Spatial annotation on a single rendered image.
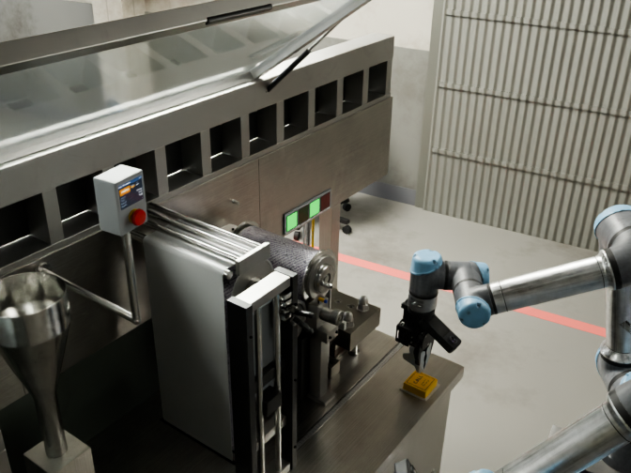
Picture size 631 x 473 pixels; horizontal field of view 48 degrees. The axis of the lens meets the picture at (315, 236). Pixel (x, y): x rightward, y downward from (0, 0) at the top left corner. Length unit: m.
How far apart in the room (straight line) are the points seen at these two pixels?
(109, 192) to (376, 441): 0.97
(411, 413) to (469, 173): 3.07
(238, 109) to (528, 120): 2.96
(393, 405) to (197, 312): 0.64
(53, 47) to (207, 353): 0.85
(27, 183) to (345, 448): 0.96
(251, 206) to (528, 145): 2.89
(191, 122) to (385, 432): 0.92
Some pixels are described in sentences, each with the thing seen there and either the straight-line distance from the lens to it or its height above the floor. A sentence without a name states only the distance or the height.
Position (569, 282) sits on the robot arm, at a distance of 1.68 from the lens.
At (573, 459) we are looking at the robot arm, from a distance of 1.35.
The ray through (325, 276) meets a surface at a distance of 1.76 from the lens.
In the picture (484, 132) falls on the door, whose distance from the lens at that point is 4.69.
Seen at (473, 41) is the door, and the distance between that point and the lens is 4.57.
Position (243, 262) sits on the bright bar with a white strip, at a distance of 1.45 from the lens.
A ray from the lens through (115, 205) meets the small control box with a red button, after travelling 1.21.
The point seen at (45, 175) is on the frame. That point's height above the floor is 1.61.
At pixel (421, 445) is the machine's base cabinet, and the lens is 2.10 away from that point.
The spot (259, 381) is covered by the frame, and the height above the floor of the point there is 1.23.
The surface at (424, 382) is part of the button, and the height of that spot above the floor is 0.92.
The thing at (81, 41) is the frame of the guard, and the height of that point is 1.96.
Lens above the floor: 2.18
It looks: 28 degrees down
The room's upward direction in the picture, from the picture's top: 1 degrees clockwise
